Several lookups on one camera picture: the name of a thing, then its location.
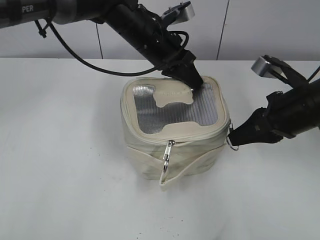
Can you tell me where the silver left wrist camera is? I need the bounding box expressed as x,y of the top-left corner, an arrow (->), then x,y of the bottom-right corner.
161,1 -> 195,27

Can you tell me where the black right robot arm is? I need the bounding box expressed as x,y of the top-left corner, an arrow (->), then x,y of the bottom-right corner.
228,79 -> 320,146

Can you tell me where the silver metal zipper pull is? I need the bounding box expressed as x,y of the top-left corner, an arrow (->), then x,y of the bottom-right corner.
160,139 -> 176,183

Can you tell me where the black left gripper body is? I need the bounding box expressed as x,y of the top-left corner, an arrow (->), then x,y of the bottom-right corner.
132,14 -> 195,75

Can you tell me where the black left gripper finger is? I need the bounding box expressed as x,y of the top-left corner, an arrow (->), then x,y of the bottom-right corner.
161,63 -> 204,90

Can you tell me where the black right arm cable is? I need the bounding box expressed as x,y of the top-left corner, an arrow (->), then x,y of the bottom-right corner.
306,65 -> 320,83

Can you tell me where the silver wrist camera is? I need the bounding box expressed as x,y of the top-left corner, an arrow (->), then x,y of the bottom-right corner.
161,1 -> 195,27
250,55 -> 307,83

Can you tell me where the cream fabric zipper bag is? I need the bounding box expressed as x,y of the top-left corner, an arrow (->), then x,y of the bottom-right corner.
120,76 -> 231,191

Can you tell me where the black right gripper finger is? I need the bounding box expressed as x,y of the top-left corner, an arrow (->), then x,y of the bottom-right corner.
228,107 -> 270,146

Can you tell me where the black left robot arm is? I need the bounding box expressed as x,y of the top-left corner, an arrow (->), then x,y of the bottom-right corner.
0,0 -> 203,90

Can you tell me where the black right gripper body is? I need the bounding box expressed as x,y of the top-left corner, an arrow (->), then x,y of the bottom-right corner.
254,91 -> 296,144

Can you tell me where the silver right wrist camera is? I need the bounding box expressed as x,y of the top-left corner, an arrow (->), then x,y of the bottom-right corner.
250,55 -> 307,83

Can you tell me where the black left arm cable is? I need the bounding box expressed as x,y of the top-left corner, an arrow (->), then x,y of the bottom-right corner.
34,18 -> 190,76

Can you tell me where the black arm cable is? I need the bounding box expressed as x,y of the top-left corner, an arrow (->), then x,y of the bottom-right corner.
306,65 -> 320,83
34,18 -> 190,76

